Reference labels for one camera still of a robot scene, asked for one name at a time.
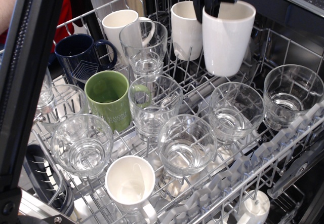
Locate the metal wire dishwasher rack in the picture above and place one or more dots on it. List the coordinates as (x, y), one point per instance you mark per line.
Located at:
(285, 32)

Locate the white mug front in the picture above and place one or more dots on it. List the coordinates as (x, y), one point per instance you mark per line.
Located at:
(130, 182)

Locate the clear glass left middle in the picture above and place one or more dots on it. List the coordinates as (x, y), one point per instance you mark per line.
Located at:
(69, 100)

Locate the white handleless ceramic cup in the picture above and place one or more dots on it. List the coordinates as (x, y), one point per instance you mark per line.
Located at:
(226, 37)

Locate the green ceramic mug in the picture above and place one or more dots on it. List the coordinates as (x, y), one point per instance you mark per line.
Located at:
(107, 95)

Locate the tall clear glass back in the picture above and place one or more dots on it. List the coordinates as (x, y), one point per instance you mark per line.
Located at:
(147, 61)

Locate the clear glass front centre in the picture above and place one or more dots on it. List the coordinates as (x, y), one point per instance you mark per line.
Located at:
(186, 145)

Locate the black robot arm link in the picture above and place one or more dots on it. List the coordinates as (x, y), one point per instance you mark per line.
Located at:
(26, 55)

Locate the clear glass far right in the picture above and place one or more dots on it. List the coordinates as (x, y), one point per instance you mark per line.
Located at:
(290, 91)

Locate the clear glass front left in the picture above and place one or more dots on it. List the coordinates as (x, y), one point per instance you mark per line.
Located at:
(82, 145)

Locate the white dish lower rack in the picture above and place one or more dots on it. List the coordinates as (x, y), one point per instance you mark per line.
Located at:
(255, 209)

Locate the clear glass right centre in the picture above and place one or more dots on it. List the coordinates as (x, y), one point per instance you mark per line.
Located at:
(235, 110)

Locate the metal clamp screw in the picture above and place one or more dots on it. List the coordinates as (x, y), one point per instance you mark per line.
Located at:
(39, 118)

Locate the red shirt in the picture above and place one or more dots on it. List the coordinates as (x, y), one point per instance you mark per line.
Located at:
(65, 15)

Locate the black rack handle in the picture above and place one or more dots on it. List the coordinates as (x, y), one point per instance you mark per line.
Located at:
(45, 181)

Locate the person forearm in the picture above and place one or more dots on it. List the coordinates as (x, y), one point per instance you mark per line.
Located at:
(7, 7)

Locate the white mug with handle back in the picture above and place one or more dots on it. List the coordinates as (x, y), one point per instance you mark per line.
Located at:
(115, 27)

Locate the navy blue mug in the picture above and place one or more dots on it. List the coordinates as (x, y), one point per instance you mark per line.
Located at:
(79, 57)

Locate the grey plastic tine row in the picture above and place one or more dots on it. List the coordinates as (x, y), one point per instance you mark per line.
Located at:
(245, 169)

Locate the white cup back centre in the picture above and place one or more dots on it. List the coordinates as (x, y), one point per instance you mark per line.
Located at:
(187, 35)

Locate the clear glass far left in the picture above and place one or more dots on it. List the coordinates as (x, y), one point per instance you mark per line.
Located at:
(46, 97)

